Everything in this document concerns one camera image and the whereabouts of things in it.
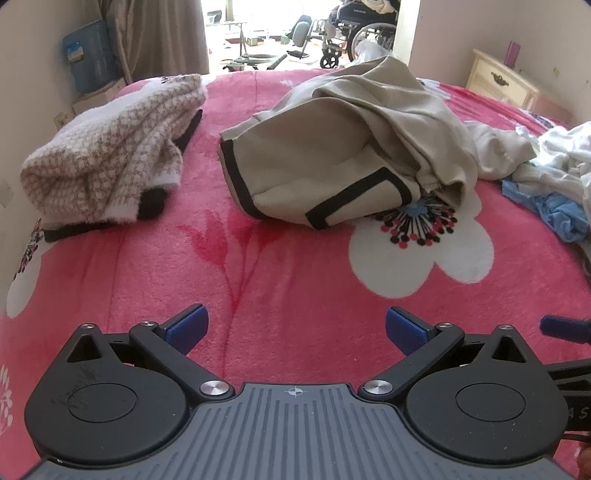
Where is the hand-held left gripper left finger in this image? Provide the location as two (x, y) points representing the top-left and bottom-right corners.
(65, 303), (234, 401)

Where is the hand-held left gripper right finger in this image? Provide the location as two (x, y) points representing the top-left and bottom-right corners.
(358, 305), (529, 401)

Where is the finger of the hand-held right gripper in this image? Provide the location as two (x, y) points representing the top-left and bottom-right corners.
(540, 316), (591, 345)

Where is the blue garment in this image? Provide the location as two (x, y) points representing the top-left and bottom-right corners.
(501, 178), (591, 243)

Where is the beige jacket with black trim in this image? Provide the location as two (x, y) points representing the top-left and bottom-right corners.
(218, 56), (539, 230)

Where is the white clothes heap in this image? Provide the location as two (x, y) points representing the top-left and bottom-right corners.
(508, 121), (591, 204)

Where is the pink floral blanket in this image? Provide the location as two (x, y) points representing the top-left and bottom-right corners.
(0, 69), (591, 480)

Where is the beige checked knit sweater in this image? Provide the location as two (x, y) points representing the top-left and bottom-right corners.
(21, 73), (207, 220)

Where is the cream nightstand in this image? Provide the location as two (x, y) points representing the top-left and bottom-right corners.
(465, 48), (541, 112)

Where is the white plastic bag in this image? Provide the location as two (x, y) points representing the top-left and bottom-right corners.
(353, 39), (393, 64)

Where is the blue water jug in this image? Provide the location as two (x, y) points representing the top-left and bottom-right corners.
(62, 19), (123, 93)

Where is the brown curtain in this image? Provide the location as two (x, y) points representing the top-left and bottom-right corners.
(104, 0), (211, 84)

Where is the wheelchair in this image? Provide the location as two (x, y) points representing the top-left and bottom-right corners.
(318, 0), (400, 70)

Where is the grey padded leg rest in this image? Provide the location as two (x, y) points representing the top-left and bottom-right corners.
(288, 15), (315, 48)

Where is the metal frame table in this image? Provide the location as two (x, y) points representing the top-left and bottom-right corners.
(205, 14), (249, 54)

